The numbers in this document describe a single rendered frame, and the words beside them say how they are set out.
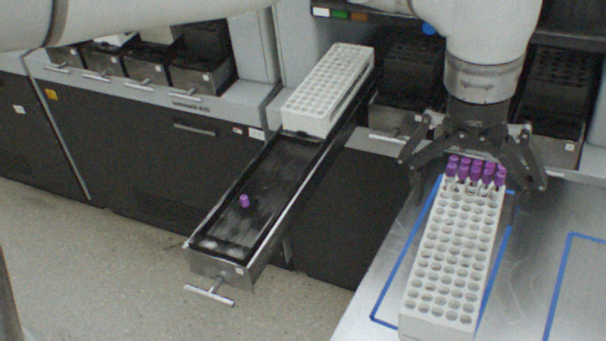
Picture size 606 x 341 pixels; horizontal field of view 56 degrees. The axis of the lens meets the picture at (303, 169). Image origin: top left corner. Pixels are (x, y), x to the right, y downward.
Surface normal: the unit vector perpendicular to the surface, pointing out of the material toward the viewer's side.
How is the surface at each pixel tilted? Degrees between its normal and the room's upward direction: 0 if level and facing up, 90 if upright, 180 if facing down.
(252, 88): 0
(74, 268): 0
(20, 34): 124
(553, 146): 90
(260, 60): 90
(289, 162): 0
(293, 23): 90
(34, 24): 120
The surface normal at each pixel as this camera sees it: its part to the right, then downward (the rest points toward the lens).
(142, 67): -0.43, 0.62
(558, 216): -0.10, -0.75
